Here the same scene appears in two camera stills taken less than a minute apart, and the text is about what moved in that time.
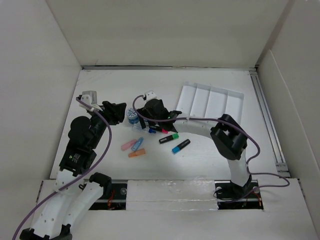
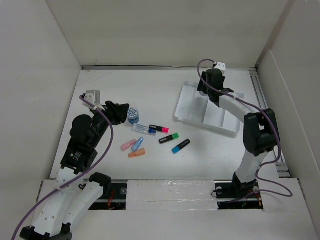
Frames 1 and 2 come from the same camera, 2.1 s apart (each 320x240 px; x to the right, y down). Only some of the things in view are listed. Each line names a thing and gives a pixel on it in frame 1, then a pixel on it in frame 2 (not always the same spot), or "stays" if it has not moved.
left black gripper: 114,112 stays
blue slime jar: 133,117 stays
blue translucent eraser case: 137,144 stays
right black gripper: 144,112 → 202,86
